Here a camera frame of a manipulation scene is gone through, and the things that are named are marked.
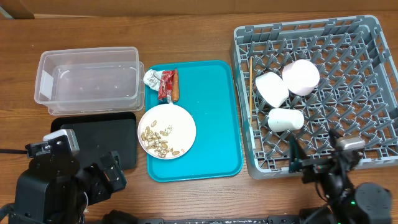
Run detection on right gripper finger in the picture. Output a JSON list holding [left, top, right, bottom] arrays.
[[289, 136, 307, 173], [328, 129, 342, 149]]

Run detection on white cup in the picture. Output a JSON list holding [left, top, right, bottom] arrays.
[[267, 108, 305, 132]]

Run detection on pink-rimmed white bowl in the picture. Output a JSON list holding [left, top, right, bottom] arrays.
[[282, 59, 320, 96]]

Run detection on white bowl with green rim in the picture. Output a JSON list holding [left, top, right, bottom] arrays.
[[255, 72, 289, 108]]

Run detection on wooden chopstick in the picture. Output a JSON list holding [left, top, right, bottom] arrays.
[[249, 56, 253, 127]]

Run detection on orange carrot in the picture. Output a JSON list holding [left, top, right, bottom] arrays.
[[171, 69, 180, 102]]

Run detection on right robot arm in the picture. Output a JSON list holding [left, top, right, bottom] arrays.
[[289, 129, 392, 223]]

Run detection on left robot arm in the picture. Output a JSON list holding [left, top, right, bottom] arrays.
[[1, 152, 127, 223]]

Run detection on grey dishwasher rack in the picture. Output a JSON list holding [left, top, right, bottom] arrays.
[[231, 15, 397, 179]]

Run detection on teal serving tray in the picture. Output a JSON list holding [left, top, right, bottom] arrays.
[[147, 60, 243, 182]]

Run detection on white plate with peanut shells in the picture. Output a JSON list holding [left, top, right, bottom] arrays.
[[137, 103, 197, 160]]

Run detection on red snack wrapper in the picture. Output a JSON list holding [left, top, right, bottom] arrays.
[[158, 70, 175, 103]]

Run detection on black plastic tray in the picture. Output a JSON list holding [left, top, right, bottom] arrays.
[[51, 112, 137, 170]]

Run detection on clear plastic storage bin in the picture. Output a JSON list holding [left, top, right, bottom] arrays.
[[34, 47, 145, 116]]

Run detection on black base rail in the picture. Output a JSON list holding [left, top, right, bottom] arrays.
[[130, 216, 302, 224]]

